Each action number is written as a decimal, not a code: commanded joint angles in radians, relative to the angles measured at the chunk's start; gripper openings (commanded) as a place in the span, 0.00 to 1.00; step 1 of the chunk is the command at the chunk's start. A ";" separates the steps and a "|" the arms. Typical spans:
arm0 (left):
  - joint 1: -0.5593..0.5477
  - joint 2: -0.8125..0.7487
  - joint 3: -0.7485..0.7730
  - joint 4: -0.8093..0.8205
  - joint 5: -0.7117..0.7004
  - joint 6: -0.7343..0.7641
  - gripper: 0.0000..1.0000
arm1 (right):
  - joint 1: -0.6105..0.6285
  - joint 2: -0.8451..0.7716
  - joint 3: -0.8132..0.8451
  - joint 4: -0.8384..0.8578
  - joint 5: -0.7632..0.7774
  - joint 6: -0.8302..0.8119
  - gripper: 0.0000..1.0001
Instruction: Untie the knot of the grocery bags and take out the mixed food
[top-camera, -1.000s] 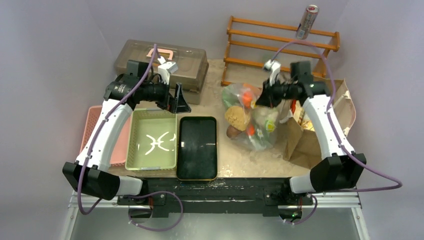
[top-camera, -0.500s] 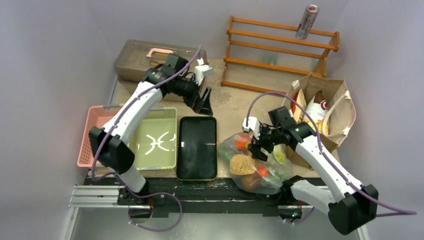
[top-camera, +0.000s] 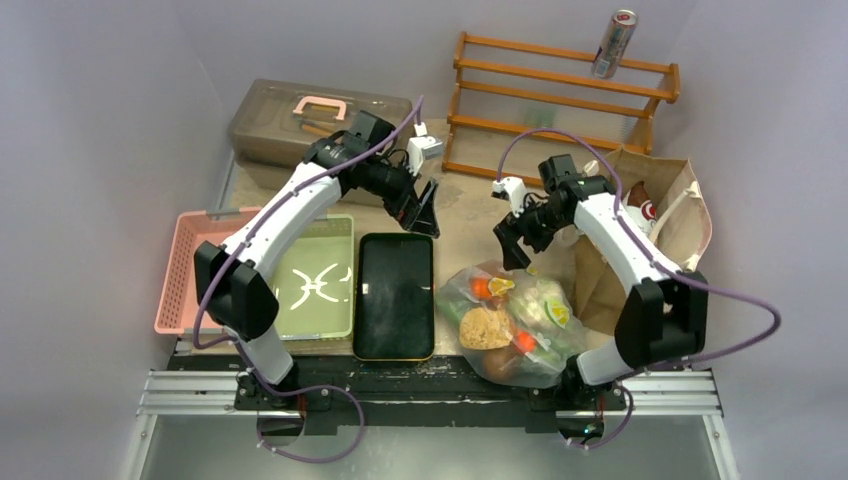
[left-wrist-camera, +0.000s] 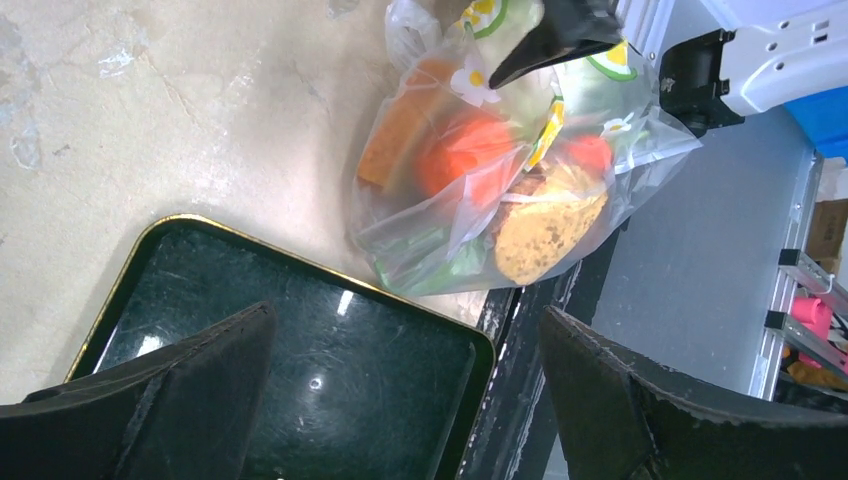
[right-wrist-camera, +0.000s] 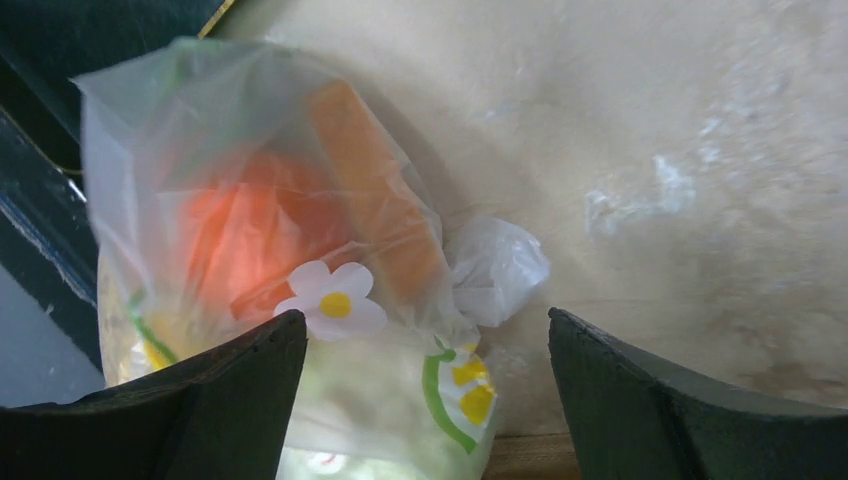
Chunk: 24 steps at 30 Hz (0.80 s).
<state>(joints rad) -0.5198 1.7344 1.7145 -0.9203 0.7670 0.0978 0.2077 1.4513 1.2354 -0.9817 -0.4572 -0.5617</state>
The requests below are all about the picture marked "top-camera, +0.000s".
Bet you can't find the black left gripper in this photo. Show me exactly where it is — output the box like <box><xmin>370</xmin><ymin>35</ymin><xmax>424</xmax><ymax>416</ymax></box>
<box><xmin>362</xmin><ymin>155</ymin><xmax>439</xmax><ymax>237</ymax></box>

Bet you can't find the small orange pumpkin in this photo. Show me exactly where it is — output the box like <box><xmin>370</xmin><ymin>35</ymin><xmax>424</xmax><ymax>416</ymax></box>
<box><xmin>469</xmin><ymin>277</ymin><xmax>493</xmax><ymax>301</ymax></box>

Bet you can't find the clear plastic grocery bag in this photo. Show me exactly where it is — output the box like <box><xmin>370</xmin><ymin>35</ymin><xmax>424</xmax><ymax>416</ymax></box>
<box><xmin>437</xmin><ymin>260</ymin><xmax>589</xmax><ymax>389</ymax></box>

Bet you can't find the brown bread piece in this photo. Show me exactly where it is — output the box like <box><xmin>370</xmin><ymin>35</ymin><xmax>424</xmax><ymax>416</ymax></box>
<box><xmin>458</xmin><ymin>307</ymin><xmax>513</xmax><ymax>351</ymax></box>

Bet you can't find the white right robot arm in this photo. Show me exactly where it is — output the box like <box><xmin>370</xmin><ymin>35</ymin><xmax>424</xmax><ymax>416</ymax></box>
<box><xmin>492</xmin><ymin>155</ymin><xmax>708</xmax><ymax>407</ymax></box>

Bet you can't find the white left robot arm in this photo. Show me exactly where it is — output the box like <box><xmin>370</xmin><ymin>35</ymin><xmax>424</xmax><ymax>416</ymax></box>
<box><xmin>194</xmin><ymin>111</ymin><xmax>443</xmax><ymax>409</ymax></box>

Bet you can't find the white cauliflower piece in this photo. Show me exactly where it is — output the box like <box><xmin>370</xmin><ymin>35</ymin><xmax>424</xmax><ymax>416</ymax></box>
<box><xmin>507</xmin><ymin>277</ymin><xmax>571</xmax><ymax>331</ymax></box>

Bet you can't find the black tray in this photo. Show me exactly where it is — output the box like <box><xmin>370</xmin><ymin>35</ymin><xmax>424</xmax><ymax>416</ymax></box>
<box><xmin>352</xmin><ymin>233</ymin><xmax>435</xmax><ymax>362</ymax></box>

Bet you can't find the green plastic basket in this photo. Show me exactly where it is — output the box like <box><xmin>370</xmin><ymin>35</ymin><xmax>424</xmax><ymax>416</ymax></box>
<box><xmin>270</xmin><ymin>214</ymin><xmax>355</xmax><ymax>341</ymax></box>

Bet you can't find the snack packet in paper bag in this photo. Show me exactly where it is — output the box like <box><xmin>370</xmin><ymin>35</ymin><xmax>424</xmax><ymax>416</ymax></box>
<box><xmin>623</xmin><ymin>181</ymin><xmax>657</xmax><ymax>236</ymax></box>

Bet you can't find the orange wooden rack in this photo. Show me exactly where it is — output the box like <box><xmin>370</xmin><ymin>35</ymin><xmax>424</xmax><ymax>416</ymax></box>
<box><xmin>442</xmin><ymin>31</ymin><xmax>682</xmax><ymax>179</ymax></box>

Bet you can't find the brown translucent storage box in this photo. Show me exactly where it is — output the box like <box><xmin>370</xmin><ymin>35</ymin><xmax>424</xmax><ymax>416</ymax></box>
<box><xmin>228</xmin><ymin>79</ymin><xmax>413</xmax><ymax>190</ymax></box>

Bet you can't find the brown paper bag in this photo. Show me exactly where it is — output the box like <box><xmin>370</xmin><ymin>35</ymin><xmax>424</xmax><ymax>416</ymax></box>
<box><xmin>575</xmin><ymin>148</ymin><xmax>712</xmax><ymax>335</ymax></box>

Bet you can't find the silver drink can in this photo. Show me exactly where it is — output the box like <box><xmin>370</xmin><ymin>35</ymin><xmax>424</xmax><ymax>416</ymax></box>
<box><xmin>591</xmin><ymin>9</ymin><xmax>638</xmax><ymax>79</ymax></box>

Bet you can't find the pink plastic basket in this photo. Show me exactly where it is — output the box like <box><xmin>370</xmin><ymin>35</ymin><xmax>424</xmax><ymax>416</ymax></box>
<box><xmin>154</xmin><ymin>207</ymin><xmax>260</xmax><ymax>335</ymax></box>

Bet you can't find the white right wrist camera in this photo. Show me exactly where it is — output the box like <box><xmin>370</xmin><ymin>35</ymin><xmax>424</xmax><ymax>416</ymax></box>
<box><xmin>491</xmin><ymin>176</ymin><xmax>528</xmax><ymax>218</ymax></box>

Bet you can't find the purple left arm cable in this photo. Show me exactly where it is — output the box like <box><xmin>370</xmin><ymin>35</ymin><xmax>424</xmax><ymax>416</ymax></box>
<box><xmin>192</xmin><ymin>94</ymin><xmax>427</xmax><ymax>399</ymax></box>

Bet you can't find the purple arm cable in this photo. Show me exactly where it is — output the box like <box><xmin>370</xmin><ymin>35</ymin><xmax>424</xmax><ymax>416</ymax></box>
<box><xmin>496</xmin><ymin>127</ymin><xmax>783</xmax><ymax>386</ymax></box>
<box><xmin>192</xmin><ymin>94</ymin><xmax>427</xmax><ymax>399</ymax></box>

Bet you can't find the pink box handle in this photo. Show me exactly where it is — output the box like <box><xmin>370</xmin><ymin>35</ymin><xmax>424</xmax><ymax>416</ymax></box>
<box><xmin>292</xmin><ymin>95</ymin><xmax>347</xmax><ymax>122</ymax></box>

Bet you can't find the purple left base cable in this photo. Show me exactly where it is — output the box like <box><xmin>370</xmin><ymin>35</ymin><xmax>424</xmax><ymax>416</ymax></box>
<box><xmin>256</xmin><ymin>384</ymin><xmax>367</xmax><ymax>464</ymax></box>

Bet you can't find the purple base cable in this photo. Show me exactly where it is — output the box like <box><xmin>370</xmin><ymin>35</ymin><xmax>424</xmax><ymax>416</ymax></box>
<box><xmin>256</xmin><ymin>384</ymin><xmax>367</xmax><ymax>464</ymax></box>
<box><xmin>566</xmin><ymin>387</ymin><xmax>636</xmax><ymax>452</ymax></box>

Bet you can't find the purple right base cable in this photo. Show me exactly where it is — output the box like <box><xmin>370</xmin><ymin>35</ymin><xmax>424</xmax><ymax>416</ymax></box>
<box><xmin>566</xmin><ymin>387</ymin><xmax>636</xmax><ymax>452</ymax></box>

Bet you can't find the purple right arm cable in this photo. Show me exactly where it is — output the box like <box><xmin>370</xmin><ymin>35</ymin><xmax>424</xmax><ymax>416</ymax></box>
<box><xmin>496</xmin><ymin>127</ymin><xmax>783</xmax><ymax>386</ymax></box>

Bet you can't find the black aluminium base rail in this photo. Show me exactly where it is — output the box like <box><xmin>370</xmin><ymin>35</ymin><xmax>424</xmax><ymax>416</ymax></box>
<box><xmin>135</xmin><ymin>337</ymin><xmax>742</xmax><ymax>480</ymax></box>

